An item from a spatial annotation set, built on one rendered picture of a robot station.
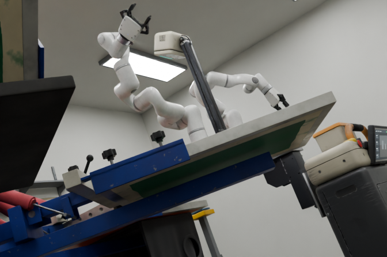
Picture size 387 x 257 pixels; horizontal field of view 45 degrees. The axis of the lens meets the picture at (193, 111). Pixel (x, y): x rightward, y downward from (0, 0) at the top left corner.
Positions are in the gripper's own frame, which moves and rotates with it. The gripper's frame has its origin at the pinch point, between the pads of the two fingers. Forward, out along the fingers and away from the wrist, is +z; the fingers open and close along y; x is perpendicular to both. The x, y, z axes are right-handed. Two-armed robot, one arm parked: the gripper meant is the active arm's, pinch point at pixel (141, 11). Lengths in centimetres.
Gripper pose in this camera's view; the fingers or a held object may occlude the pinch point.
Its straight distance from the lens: 225.6
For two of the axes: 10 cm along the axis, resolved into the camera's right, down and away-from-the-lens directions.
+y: -7.8, -6.2, -0.3
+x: 3.1, -4.3, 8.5
